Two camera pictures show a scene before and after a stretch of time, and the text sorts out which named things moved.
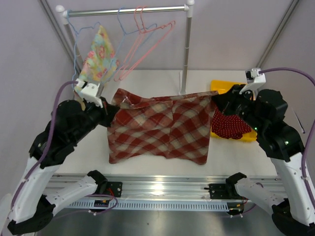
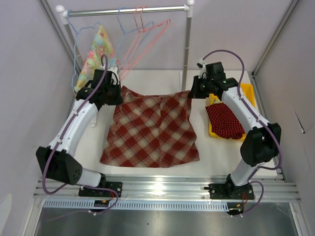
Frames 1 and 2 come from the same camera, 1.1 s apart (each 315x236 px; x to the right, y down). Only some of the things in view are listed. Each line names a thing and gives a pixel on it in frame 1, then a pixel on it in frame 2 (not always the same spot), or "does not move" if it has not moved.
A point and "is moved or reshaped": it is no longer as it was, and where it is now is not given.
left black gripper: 108,111 to 118,100
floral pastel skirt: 100,62 does not move
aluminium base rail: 156,187 does not move
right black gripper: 226,101 to 195,93
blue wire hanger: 76,36 does not move
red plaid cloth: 141,126 is moved or reshaped
